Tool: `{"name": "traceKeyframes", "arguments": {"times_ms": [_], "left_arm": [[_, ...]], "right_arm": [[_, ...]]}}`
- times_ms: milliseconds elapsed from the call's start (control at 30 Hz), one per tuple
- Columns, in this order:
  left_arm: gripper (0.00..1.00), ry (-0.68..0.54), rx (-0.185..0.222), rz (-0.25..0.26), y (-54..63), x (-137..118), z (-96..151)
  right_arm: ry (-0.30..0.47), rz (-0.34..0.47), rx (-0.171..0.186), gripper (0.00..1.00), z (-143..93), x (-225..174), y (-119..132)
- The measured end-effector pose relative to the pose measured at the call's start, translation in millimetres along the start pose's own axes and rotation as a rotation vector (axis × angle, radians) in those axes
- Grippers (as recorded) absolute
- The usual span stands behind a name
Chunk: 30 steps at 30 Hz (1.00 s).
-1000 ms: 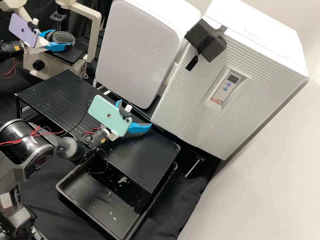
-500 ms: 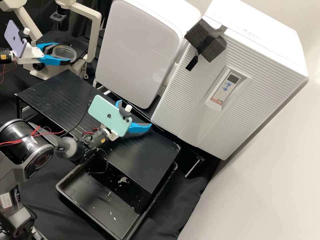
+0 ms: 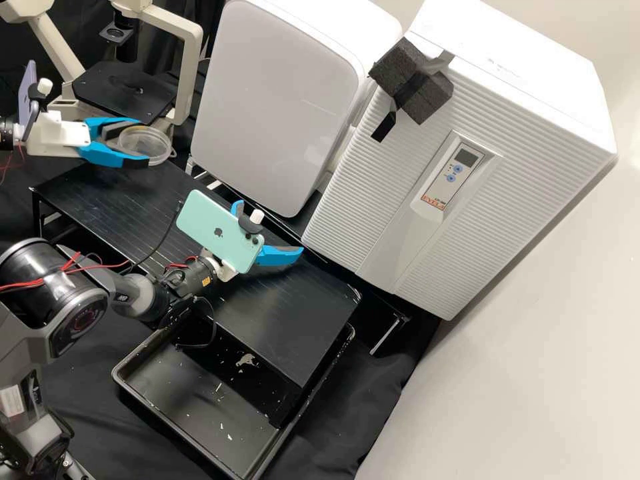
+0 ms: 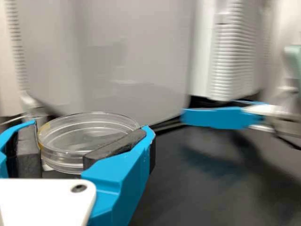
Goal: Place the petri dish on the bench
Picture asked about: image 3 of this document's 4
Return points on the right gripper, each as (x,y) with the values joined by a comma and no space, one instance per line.
(224,270)

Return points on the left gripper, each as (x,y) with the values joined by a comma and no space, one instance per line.
(55,137)

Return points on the petri dish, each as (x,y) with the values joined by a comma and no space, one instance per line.
(147,142)

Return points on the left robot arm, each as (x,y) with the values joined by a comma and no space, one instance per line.
(10,131)

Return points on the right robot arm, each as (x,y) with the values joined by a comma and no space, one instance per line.
(30,280)

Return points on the black platform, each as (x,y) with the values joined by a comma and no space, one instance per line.
(150,210)
(381,302)

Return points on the white box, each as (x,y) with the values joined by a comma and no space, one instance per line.
(275,100)

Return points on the cream microscope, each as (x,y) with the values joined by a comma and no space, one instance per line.
(190,40)

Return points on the black tray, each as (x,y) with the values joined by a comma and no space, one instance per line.
(190,395)

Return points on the incubator door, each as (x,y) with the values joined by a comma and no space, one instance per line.
(525,225)

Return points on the white incubator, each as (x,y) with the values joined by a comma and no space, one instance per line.
(500,30)

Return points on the right wrist camera phone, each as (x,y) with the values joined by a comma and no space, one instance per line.
(215,230)

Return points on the wrist camera phone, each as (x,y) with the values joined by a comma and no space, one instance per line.
(215,230)
(26,92)

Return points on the left wrist camera phone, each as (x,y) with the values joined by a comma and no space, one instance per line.
(26,92)

